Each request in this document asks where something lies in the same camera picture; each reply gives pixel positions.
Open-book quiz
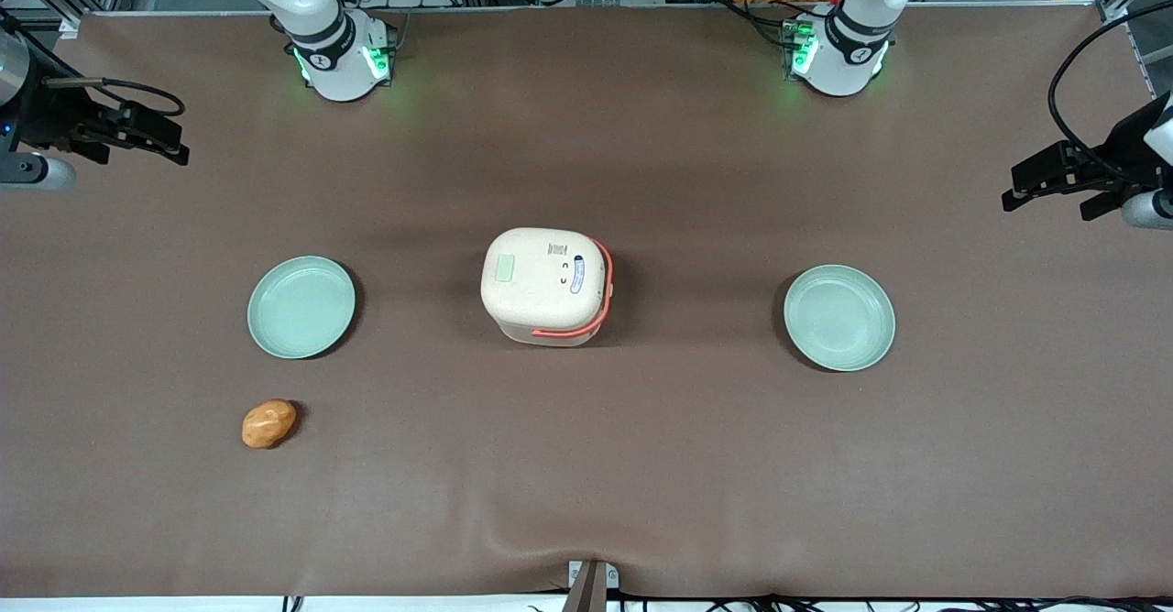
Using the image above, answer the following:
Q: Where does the metal table clamp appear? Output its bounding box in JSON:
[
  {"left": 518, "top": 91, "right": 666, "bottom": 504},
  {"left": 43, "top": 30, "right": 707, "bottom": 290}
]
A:
[{"left": 566, "top": 560, "right": 620, "bottom": 612}]

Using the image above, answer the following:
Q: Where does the cream rice cooker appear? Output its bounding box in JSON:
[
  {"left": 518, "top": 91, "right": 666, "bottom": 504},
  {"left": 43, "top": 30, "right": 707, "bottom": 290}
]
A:
[{"left": 480, "top": 227, "right": 615, "bottom": 348}]

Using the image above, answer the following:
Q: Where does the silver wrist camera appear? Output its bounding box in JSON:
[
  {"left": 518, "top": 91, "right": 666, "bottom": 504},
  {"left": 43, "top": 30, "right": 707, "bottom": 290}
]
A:
[
  {"left": 0, "top": 153, "right": 77, "bottom": 193},
  {"left": 1122, "top": 190, "right": 1173, "bottom": 232}
]

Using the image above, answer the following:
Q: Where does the pale green round plate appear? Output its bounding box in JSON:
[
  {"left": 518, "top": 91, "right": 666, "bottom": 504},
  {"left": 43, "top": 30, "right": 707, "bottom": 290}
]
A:
[
  {"left": 783, "top": 265, "right": 897, "bottom": 373},
  {"left": 247, "top": 256, "right": 357, "bottom": 360}
]

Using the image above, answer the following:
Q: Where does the orange brown potato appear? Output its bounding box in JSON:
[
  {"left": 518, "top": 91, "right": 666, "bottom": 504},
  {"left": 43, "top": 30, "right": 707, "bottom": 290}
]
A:
[{"left": 241, "top": 399, "right": 298, "bottom": 450}]

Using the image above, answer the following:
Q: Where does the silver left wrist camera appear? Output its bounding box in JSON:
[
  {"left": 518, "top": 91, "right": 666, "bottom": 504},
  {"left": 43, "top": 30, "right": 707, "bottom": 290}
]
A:
[{"left": 1122, "top": 190, "right": 1173, "bottom": 232}]

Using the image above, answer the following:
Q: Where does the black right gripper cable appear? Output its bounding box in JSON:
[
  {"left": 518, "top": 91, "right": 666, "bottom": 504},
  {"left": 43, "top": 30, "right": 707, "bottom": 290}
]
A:
[{"left": 42, "top": 76, "right": 187, "bottom": 120}]

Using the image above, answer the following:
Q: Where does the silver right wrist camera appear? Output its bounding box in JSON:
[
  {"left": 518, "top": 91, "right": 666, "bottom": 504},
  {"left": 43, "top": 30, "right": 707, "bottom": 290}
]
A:
[{"left": 0, "top": 153, "right": 77, "bottom": 193}]

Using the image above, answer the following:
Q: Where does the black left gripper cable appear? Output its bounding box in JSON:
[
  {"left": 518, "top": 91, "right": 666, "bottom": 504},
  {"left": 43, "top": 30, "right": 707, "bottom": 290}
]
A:
[{"left": 1047, "top": 0, "right": 1173, "bottom": 184}]

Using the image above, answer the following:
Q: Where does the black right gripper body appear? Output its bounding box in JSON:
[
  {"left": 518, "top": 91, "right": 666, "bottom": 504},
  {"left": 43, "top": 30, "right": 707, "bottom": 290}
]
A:
[{"left": 0, "top": 64, "right": 184, "bottom": 155}]

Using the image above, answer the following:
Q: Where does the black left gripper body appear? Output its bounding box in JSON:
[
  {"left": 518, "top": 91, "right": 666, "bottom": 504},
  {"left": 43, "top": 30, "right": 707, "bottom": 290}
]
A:
[{"left": 1012, "top": 93, "right": 1172, "bottom": 197}]

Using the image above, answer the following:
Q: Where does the brown table mat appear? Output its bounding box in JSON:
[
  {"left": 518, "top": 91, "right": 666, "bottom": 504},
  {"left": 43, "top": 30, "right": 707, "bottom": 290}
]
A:
[{"left": 0, "top": 5, "right": 1173, "bottom": 599}]

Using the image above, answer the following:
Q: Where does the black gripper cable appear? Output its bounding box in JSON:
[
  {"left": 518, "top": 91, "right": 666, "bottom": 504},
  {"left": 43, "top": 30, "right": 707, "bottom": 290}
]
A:
[
  {"left": 1047, "top": 0, "right": 1173, "bottom": 184},
  {"left": 42, "top": 76, "right": 187, "bottom": 120}
]

